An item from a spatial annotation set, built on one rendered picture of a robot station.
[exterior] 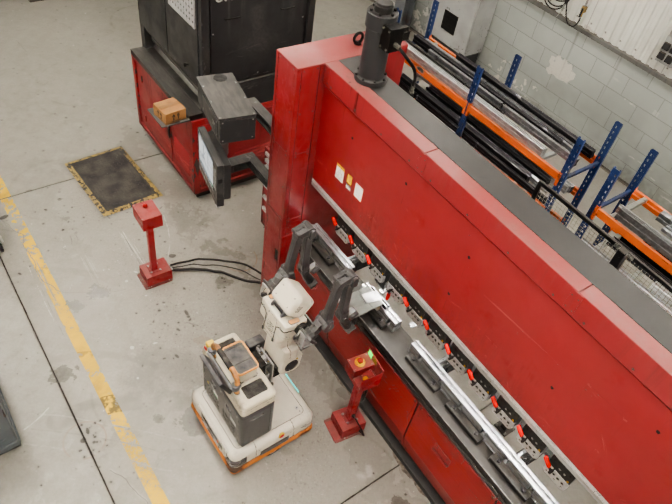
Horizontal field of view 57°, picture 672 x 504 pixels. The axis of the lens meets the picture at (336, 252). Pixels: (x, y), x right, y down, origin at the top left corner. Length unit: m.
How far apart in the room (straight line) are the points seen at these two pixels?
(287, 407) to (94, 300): 1.94
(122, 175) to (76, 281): 1.39
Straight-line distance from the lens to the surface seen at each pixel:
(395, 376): 4.21
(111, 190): 6.42
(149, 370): 5.03
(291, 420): 4.47
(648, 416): 3.01
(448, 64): 5.97
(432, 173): 3.30
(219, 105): 4.07
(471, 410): 3.95
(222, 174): 4.19
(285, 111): 4.05
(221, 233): 5.93
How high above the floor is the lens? 4.21
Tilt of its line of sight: 46 degrees down
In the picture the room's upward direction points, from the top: 11 degrees clockwise
